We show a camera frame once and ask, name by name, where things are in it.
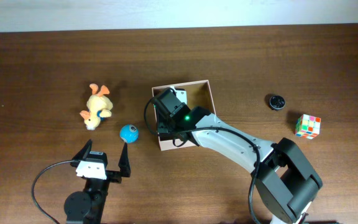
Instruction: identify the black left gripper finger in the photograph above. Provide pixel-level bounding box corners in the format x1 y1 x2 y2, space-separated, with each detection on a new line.
118 142 131 177
70 139 93 167

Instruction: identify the pink cardboard box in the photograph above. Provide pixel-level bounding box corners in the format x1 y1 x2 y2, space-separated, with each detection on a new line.
152 80 216 151

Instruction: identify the colourful puzzle cube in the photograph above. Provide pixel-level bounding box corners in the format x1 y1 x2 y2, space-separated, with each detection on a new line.
294 114 321 139

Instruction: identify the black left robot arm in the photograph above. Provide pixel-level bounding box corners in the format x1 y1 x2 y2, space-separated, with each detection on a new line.
64 140 131 224

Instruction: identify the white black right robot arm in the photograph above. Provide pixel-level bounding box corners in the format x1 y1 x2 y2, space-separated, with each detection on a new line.
148 87 323 223

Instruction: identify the blue ball toy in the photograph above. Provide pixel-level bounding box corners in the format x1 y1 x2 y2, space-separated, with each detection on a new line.
119 124 139 144

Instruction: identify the yellow plush duck toy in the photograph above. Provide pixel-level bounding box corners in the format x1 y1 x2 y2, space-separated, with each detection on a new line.
80 83 113 131

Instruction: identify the black round cap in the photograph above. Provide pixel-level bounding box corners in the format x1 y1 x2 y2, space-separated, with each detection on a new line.
268 95 286 111

